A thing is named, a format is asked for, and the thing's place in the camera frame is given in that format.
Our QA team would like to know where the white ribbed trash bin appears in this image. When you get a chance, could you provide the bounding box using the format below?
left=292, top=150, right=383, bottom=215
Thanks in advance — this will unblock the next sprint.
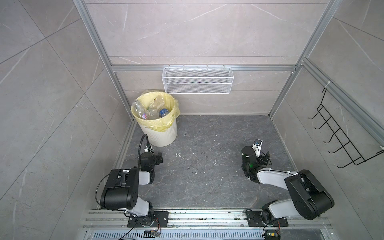
left=133, top=91, right=180, bottom=148

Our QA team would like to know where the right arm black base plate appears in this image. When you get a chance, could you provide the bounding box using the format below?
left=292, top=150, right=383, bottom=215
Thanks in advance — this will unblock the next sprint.
left=245, top=209, right=289, bottom=227

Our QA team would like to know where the Pocari Sweat clear bottle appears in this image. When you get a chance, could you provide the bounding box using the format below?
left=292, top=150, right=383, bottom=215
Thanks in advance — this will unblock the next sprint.
left=159, top=109, right=170, bottom=118

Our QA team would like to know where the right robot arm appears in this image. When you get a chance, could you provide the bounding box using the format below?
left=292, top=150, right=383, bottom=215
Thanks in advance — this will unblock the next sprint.
left=242, top=144, right=335, bottom=225

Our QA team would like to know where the black wire hook rack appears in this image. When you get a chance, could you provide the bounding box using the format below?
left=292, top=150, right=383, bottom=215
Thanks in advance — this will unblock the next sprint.
left=308, top=88, right=384, bottom=169

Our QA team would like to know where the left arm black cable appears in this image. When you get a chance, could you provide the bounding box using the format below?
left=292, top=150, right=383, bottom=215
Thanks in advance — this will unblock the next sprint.
left=137, top=133, right=151, bottom=168

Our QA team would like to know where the yellow plastic bin liner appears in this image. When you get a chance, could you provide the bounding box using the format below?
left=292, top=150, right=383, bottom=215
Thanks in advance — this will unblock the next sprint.
left=131, top=91, right=181, bottom=132

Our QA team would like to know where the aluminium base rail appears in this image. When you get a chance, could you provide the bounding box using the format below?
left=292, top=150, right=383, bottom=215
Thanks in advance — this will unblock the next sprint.
left=79, top=209, right=338, bottom=240

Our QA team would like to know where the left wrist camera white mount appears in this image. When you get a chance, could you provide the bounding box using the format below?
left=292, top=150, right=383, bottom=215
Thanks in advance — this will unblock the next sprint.
left=145, top=144, right=152, bottom=152

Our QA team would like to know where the white wire mesh basket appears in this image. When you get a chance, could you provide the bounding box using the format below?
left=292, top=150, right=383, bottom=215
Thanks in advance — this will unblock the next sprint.
left=162, top=67, right=234, bottom=95

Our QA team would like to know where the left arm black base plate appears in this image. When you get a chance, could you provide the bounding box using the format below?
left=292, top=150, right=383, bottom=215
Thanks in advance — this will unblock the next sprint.
left=127, top=211, right=170, bottom=228

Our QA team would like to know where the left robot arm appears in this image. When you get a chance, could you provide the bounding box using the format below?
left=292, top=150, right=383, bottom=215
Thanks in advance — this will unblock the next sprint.
left=95, top=151, right=163, bottom=221

